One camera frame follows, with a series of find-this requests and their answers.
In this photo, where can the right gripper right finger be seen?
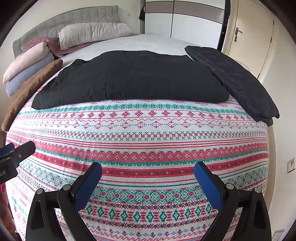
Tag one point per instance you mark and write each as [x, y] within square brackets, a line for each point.
[222, 197]

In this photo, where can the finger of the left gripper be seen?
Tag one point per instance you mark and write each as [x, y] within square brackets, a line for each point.
[6, 149]
[23, 151]

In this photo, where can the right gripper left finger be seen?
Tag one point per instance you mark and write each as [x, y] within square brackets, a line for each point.
[73, 198]

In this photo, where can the black quilted coat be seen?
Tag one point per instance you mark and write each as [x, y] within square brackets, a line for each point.
[128, 75]

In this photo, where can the brown cushion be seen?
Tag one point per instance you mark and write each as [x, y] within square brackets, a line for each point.
[26, 91]

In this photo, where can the blue-grey folded duvet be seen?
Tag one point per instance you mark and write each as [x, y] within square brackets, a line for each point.
[15, 83]

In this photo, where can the patterned knit-print blanket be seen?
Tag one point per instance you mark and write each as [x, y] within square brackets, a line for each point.
[147, 149]

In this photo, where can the pink folded duvet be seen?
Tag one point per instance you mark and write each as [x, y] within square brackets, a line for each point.
[30, 57]

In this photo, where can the mauve pillow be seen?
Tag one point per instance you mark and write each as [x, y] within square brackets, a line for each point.
[54, 46]

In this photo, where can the grey padded headboard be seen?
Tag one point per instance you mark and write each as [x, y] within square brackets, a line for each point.
[51, 27]

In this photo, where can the beige pillow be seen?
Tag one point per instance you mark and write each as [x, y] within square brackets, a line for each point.
[82, 33]

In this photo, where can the cream door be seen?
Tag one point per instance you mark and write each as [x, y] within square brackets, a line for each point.
[252, 46]

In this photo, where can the white grey wardrobe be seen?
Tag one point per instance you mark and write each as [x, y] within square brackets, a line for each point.
[203, 23]

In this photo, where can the wall socket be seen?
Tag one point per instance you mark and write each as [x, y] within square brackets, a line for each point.
[290, 165]

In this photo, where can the door handle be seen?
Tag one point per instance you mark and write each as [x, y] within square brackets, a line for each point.
[236, 33]

